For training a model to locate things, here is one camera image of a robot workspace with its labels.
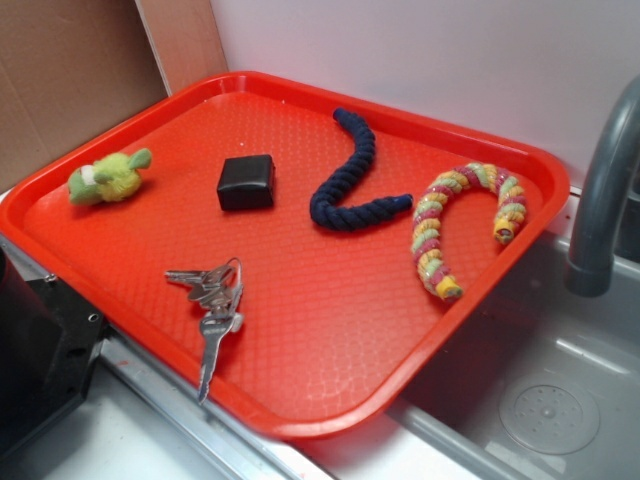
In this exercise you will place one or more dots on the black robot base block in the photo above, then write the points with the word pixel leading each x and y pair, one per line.
pixel 50 340

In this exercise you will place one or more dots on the green plush animal toy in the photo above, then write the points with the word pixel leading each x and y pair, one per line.
pixel 114 178

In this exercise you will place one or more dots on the red plastic tray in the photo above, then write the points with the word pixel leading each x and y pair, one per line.
pixel 336 324

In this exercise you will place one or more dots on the small black box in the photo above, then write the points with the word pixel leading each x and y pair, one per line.
pixel 246 183

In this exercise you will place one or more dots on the silver key bunch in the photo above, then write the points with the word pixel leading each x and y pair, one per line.
pixel 218 292

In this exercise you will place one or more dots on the grey toy sink basin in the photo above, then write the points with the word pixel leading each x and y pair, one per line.
pixel 537 384

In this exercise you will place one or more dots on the grey toy faucet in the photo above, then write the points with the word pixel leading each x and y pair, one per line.
pixel 607 219

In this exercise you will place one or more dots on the brown cardboard panel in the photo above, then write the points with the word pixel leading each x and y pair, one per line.
pixel 70 70

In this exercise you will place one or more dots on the dark blue rope toy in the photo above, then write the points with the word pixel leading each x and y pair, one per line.
pixel 323 207

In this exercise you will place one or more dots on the multicolour braided rope toy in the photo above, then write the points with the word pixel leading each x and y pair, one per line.
pixel 426 251

